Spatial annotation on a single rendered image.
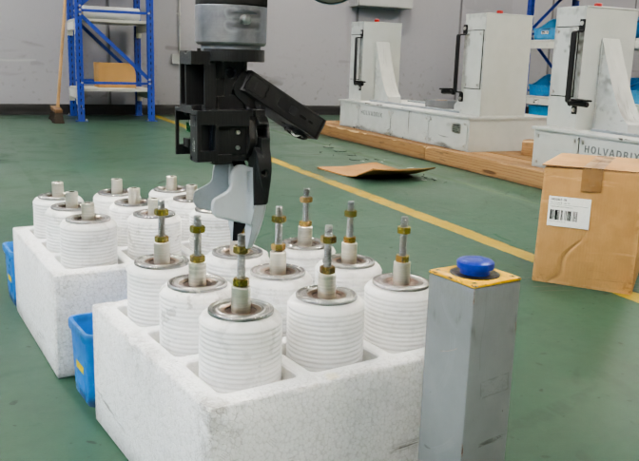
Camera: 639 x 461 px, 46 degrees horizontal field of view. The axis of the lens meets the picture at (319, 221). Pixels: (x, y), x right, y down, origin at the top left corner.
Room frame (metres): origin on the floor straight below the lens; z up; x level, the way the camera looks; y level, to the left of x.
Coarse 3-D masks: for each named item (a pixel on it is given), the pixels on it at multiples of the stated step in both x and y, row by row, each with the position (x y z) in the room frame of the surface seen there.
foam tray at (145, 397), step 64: (128, 320) 0.98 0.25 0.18; (128, 384) 0.92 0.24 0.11; (192, 384) 0.78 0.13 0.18; (320, 384) 0.80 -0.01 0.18; (384, 384) 0.85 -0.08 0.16; (128, 448) 0.93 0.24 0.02; (192, 448) 0.76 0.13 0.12; (256, 448) 0.76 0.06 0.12; (320, 448) 0.80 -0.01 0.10; (384, 448) 0.85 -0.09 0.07
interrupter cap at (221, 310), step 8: (216, 304) 0.84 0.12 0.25; (224, 304) 0.84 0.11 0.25; (256, 304) 0.85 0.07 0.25; (264, 304) 0.85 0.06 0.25; (208, 312) 0.82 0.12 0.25; (216, 312) 0.82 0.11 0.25; (224, 312) 0.82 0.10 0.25; (256, 312) 0.82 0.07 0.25; (264, 312) 0.82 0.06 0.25; (272, 312) 0.82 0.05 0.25; (224, 320) 0.80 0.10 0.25; (232, 320) 0.79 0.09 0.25; (240, 320) 0.79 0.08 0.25; (248, 320) 0.79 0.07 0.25; (256, 320) 0.80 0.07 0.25
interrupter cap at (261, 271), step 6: (264, 264) 1.02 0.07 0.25; (288, 264) 1.02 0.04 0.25; (294, 264) 1.02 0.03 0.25; (252, 270) 0.99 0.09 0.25; (258, 270) 0.99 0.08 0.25; (264, 270) 1.00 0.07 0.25; (288, 270) 1.01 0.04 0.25; (294, 270) 1.00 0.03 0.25; (300, 270) 1.00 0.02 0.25; (258, 276) 0.97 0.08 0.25; (264, 276) 0.96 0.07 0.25; (270, 276) 0.97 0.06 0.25; (276, 276) 0.97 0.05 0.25; (282, 276) 0.97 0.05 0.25; (288, 276) 0.97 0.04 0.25; (294, 276) 0.97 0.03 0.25; (300, 276) 0.97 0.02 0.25
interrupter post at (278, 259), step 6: (270, 252) 0.99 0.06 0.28; (276, 252) 0.99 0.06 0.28; (282, 252) 0.99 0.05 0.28; (270, 258) 0.99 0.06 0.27; (276, 258) 0.98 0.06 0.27; (282, 258) 0.99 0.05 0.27; (270, 264) 0.99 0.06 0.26; (276, 264) 0.98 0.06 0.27; (282, 264) 0.99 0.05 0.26; (270, 270) 0.99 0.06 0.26; (276, 270) 0.98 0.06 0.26; (282, 270) 0.99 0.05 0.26
